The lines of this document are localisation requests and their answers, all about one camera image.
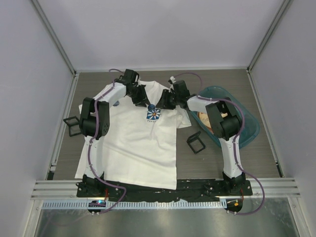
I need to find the beige plate with bird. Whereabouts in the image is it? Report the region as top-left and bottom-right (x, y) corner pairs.
(197, 112), (212, 132)

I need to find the white t-shirt flower print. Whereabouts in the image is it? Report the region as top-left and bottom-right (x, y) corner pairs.
(75, 80), (193, 191)

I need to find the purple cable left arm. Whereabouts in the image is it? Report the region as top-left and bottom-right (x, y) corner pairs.
(87, 68), (128, 215)

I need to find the teal plastic basin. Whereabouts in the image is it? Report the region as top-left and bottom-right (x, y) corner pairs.
(191, 86), (260, 149)

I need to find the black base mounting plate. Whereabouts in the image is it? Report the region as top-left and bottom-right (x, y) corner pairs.
(76, 178), (253, 202)

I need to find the aluminium frame rail front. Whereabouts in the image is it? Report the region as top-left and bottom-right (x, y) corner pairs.
(31, 177), (301, 199)

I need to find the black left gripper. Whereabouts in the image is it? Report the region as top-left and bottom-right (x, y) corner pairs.
(128, 85), (151, 108)

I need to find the dark blue round brooch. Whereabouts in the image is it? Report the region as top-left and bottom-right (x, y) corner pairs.
(148, 104), (155, 111)

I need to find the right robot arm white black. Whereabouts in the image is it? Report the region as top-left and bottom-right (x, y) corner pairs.
(156, 89), (246, 195)

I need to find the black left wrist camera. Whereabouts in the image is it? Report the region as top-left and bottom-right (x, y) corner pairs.
(120, 69), (140, 84)

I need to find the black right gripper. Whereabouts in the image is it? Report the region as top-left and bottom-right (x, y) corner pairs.
(156, 89), (180, 110)

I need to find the black frame box left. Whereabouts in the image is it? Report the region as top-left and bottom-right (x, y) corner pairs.
(63, 116), (81, 137)

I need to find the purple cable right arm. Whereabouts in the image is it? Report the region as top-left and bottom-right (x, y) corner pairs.
(172, 71), (266, 215)

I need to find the black frame box right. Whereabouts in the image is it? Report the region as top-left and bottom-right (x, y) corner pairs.
(187, 131), (206, 155)

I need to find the black frame box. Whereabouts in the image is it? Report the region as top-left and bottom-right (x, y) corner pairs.
(187, 131), (206, 155)
(63, 116), (81, 137)

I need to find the white slotted cable duct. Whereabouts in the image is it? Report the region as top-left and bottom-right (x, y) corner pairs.
(42, 199), (227, 210)

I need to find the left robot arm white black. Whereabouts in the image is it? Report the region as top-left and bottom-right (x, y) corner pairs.
(79, 82), (147, 198)

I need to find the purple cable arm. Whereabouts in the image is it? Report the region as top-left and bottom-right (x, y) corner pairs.
(172, 71), (266, 215)
(87, 68), (128, 215)

